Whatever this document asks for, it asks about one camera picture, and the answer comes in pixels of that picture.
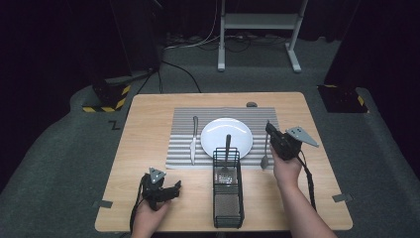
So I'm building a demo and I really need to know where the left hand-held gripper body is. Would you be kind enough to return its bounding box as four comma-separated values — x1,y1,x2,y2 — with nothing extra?
140,167,170,211

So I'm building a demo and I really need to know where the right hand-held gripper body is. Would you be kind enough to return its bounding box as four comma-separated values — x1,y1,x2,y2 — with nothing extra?
268,126,321,162

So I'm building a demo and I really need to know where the metal spoon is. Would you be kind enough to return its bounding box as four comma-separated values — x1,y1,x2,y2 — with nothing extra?
260,120,271,171

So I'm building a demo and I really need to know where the black wire cutlery caddy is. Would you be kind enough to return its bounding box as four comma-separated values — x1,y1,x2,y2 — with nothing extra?
212,147,246,229

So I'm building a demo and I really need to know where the person's right hand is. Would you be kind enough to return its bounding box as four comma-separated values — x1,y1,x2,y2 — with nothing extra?
268,144,304,192

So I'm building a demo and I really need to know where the person's left hand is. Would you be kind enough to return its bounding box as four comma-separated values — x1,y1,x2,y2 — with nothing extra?
131,198,172,233

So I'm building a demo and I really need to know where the grey white striped placemat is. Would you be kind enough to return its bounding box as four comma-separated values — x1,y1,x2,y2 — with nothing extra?
165,106,280,171

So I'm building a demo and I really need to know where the metal table knife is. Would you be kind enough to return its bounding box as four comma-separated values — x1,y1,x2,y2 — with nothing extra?
189,115,200,166

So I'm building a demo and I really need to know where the grey tape piece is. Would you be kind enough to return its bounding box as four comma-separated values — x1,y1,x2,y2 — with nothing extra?
331,192,354,203
92,199,114,209

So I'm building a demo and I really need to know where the white round plate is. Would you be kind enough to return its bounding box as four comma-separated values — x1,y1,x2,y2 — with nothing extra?
200,117,255,160

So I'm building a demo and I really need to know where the black yellow striped stand base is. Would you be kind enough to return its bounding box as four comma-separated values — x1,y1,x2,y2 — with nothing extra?
81,78,133,114
317,84,369,114

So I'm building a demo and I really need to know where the white metal stand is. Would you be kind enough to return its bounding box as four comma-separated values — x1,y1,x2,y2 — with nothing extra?
216,0,310,73

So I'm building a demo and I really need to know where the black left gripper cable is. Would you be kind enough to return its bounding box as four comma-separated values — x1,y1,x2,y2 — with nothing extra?
129,177,147,234

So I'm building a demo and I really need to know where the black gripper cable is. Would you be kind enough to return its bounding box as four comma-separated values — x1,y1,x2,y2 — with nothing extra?
296,150,318,212
129,177,147,234

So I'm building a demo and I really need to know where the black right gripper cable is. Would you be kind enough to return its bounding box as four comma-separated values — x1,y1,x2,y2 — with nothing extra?
296,150,318,212

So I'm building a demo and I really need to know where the bundle of black floor cables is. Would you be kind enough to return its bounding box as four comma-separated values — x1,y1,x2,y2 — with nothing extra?
194,33,289,54

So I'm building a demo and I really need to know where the black floor cable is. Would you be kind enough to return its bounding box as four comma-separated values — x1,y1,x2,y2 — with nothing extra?
160,59,203,94

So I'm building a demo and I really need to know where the white floor cable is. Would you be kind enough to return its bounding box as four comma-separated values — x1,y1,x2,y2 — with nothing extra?
163,0,222,52

